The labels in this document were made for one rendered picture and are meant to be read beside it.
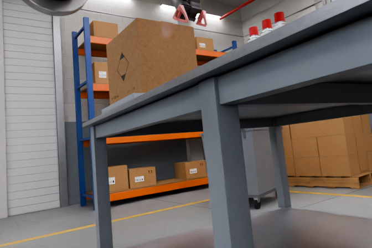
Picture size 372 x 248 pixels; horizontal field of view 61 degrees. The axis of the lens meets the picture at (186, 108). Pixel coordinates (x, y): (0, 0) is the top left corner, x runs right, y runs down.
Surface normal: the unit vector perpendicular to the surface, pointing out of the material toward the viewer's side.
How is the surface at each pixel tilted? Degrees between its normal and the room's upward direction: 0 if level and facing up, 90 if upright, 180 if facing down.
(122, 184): 90
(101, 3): 90
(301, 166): 90
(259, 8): 90
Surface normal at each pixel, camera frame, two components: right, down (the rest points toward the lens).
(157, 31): 0.55, -0.15
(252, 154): -0.58, 0.02
